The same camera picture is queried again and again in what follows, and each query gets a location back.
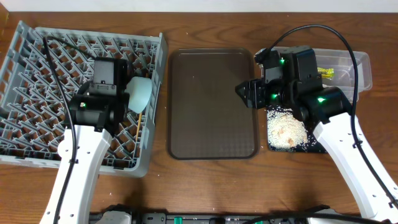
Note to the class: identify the green snack wrapper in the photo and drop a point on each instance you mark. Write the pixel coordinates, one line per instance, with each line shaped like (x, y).
(327, 73)

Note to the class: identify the wooden chopstick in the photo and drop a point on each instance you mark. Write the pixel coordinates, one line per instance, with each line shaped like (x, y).
(138, 126)

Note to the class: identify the light blue bowl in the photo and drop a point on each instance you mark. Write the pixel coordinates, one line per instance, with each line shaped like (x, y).
(139, 90)

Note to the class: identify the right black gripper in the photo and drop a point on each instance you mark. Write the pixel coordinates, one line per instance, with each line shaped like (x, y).
(255, 93)

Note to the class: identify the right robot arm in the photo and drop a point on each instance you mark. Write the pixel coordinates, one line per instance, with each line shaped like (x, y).
(330, 118)

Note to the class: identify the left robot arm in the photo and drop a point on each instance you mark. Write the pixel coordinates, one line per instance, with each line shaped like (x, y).
(92, 118)

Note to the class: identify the spilled rice food waste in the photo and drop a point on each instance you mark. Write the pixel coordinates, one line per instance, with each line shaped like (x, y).
(286, 129)

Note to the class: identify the grey plastic dishwasher rack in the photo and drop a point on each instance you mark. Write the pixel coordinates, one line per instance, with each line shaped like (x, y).
(31, 106)

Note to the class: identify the clear plastic waste bin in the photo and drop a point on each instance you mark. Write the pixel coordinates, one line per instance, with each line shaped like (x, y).
(342, 68)

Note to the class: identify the black rectangular waste tray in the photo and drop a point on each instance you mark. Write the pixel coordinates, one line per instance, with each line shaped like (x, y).
(311, 143)

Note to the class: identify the dark brown serving tray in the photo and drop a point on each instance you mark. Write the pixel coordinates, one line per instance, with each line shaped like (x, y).
(206, 119)

